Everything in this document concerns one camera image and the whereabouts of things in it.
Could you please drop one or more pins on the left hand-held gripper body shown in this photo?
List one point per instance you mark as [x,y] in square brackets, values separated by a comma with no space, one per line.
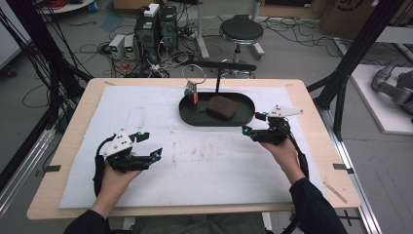
[125,162]

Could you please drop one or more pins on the white floor board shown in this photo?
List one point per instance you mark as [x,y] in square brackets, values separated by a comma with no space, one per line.
[373,109]

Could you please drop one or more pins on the thin wooden stick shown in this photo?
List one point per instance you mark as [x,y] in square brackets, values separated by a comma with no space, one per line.
[334,192]

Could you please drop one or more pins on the black tape strip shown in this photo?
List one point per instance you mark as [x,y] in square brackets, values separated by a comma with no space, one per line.
[53,168]
[341,166]

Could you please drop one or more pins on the white table mat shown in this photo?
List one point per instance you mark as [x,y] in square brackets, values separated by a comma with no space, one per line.
[195,169]

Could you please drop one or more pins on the white box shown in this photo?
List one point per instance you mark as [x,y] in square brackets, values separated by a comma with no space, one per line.
[152,10]

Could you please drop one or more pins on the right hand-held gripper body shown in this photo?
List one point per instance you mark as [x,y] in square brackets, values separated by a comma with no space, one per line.
[272,133]

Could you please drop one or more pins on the white round table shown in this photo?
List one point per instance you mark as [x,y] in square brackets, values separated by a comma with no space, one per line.
[71,7]

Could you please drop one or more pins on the black oval tray with hanger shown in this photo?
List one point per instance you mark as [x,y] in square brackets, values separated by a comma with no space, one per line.
[195,117]

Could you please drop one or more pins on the white desk leg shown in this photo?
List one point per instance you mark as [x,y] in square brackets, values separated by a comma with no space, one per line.
[202,35]
[258,50]

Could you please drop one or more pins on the black round stool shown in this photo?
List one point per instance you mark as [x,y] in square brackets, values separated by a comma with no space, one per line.
[242,30]

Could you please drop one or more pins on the cardboard box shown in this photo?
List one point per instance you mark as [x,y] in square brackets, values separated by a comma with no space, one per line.
[344,19]

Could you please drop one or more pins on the aluminium rail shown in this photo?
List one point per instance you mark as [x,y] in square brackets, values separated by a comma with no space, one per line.
[26,165]
[370,221]

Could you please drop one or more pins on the black computer tower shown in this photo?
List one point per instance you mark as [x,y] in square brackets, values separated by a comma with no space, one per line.
[168,29]
[146,37]

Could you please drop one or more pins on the white panel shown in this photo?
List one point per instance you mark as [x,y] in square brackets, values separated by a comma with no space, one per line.
[9,39]

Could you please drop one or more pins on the person's right hand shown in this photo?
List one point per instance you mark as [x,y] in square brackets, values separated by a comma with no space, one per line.
[287,159]

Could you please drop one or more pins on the white power strip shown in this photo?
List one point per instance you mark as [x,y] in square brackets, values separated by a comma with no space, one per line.
[155,67]

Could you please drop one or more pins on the brown zip pouch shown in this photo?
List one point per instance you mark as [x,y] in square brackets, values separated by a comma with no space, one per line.
[222,108]

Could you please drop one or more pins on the person's left hand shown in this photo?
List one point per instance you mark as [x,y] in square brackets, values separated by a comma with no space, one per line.
[113,185]

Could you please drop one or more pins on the grey power supply unit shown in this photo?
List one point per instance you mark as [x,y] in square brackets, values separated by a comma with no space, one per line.
[130,47]
[117,45]

